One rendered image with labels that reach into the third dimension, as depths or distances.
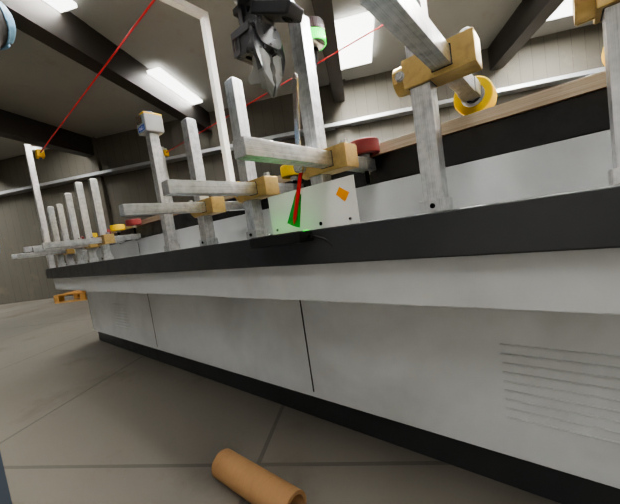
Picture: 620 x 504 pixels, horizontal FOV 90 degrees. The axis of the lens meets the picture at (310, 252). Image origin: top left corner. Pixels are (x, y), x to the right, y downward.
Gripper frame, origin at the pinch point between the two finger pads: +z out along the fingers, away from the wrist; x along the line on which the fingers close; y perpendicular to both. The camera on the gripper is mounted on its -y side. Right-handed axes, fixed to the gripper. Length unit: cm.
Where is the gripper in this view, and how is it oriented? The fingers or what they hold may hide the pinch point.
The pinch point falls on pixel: (274, 89)
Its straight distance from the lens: 75.1
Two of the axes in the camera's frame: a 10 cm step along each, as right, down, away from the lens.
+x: -6.3, 1.5, -7.6
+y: -7.7, 0.7, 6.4
